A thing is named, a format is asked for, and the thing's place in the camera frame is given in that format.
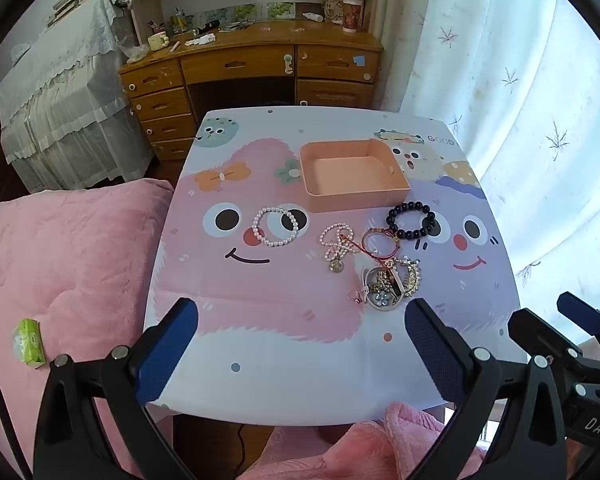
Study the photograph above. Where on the white leaf print curtain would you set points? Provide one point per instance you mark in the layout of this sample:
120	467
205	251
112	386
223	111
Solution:
510	85

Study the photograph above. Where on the bed with white cover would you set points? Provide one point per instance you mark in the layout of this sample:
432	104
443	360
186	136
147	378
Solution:
65	90

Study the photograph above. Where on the green packet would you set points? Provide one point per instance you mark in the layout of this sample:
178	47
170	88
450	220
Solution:
29	344

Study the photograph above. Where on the cartoon printed table cover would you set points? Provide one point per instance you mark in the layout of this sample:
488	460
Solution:
260	300

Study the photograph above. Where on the pink fleece cloth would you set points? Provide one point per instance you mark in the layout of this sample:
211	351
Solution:
360	447

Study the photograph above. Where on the silver rhinestone hair comb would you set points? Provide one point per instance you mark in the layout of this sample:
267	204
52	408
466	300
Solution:
412	277

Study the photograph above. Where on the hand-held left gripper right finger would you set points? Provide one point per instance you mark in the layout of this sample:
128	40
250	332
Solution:
432	355

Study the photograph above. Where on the pink fluffy blanket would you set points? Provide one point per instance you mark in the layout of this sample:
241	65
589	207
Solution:
65	260

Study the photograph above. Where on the red patterned cup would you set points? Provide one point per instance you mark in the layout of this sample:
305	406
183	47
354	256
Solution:
352	16

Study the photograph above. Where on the clear plastic bag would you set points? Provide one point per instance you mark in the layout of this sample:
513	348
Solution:
135	53

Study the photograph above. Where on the white tube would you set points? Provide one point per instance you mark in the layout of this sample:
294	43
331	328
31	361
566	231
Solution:
313	17

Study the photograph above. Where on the wooden desk with drawers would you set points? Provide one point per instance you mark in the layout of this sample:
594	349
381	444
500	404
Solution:
240	62

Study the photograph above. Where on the pink storage box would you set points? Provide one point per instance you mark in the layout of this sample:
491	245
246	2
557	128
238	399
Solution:
352	172

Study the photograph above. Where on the yellow mug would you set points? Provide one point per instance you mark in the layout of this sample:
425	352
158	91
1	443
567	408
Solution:
157	41

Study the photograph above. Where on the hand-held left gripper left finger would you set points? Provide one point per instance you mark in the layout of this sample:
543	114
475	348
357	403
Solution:
167	350

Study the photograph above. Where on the glass jar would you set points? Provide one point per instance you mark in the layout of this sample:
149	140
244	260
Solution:
179	22

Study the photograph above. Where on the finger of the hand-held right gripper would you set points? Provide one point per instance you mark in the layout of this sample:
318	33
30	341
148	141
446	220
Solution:
580	312
535	330

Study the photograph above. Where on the white bangle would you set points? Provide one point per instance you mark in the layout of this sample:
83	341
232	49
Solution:
367	282

